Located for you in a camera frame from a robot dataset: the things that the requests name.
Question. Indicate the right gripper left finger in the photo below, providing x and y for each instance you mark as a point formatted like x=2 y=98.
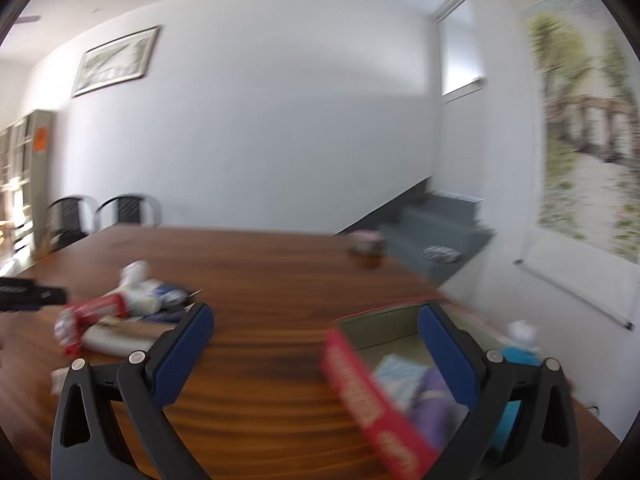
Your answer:
x=87 y=442

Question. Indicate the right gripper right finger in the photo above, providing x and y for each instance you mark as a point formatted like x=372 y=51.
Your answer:
x=543 y=442

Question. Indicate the red white snack packet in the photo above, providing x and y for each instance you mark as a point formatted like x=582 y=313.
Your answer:
x=74 y=319

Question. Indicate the teal Curel drawstring pouch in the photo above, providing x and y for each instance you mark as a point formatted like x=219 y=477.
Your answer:
x=524 y=350

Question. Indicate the purple trash bag roll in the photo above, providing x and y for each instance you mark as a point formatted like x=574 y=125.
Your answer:
x=434 y=413

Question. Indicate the white bandage roll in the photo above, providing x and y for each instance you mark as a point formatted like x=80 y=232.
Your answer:
x=58 y=377

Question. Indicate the black metal chair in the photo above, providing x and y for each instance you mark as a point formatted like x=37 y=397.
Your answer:
x=69 y=220
x=137 y=209

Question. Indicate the white crumpled plastic bag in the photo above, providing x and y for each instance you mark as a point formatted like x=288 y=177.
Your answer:
x=134 y=275

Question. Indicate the blue white cream tube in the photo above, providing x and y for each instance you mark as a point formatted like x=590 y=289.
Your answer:
x=154 y=295

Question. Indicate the beige storage cabinet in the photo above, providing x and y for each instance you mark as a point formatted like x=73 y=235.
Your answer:
x=25 y=169

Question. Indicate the red storage box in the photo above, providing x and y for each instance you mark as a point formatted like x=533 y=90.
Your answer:
x=354 y=347

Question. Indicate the foil tray on stairs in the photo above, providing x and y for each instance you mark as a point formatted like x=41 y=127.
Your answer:
x=441 y=254

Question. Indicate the grey staircase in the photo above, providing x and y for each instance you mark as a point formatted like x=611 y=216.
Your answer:
x=419 y=218

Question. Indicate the card deck on table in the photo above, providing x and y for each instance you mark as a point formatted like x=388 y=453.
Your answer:
x=370 y=243

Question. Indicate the hanging scroll painting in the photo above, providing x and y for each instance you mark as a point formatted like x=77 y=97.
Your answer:
x=582 y=232

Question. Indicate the framed wall painting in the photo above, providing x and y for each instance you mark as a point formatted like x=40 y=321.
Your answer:
x=120 y=60

